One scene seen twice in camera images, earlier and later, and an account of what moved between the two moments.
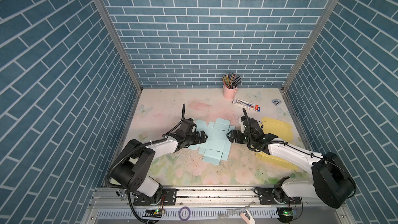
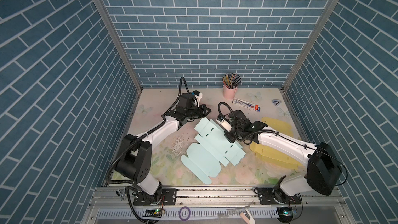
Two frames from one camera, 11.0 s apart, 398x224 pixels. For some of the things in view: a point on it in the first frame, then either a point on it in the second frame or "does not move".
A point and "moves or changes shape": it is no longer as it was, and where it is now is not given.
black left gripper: (203, 139) → (202, 113)
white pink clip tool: (246, 215) does not move
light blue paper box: (215, 149) moves or changes shape
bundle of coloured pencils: (231, 80) does not move
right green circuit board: (285, 214) does not move
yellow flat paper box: (284, 131) does not move
